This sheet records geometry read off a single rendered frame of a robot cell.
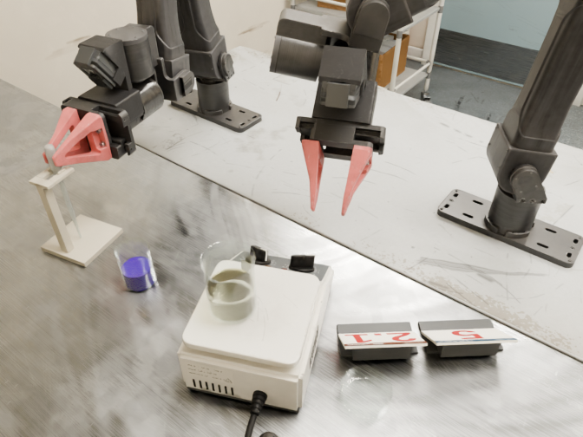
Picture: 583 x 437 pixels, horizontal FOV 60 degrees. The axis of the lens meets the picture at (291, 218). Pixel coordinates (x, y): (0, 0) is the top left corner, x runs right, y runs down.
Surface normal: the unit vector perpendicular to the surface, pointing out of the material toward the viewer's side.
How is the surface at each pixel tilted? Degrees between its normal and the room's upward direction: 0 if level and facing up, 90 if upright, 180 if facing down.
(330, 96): 76
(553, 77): 90
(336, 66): 41
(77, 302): 0
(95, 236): 0
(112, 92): 0
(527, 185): 90
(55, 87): 90
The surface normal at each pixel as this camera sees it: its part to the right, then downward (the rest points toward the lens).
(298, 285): 0.00, -0.77
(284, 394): -0.23, 0.62
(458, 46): -0.60, 0.52
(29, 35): 0.80, 0.39
